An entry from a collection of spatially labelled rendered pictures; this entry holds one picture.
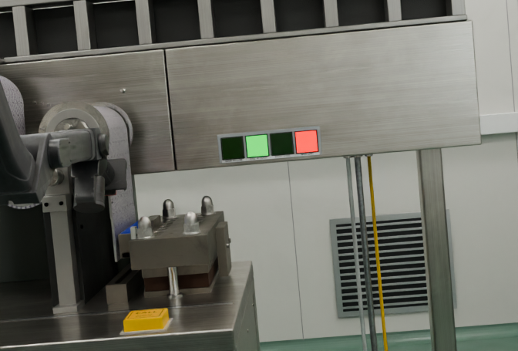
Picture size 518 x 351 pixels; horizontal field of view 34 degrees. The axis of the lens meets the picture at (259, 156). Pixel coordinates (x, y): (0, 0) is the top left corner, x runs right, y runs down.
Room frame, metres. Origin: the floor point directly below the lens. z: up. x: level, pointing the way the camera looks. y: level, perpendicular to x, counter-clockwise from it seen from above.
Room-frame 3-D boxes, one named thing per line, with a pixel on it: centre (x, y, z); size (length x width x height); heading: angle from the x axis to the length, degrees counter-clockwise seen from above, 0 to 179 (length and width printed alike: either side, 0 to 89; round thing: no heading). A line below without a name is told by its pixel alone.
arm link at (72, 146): (1.35, 0.32, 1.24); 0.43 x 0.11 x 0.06; 0
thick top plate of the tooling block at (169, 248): (1.89, 0.19, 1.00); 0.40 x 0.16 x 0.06; 177
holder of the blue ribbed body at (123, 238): (1.86, 0.29, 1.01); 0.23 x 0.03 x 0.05; 177
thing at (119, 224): (1.86, 0.31, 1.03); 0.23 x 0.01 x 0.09; 177
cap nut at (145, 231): (1.72, 0.25, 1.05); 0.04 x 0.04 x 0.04
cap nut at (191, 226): (1.73, 0.15, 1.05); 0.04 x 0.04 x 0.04
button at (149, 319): (1.50, 0.23, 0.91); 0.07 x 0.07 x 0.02; 87
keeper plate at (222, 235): (1.90, 0.10, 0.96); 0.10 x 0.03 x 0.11; 177
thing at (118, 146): (1.85, 0.31, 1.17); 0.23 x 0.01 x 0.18; 177
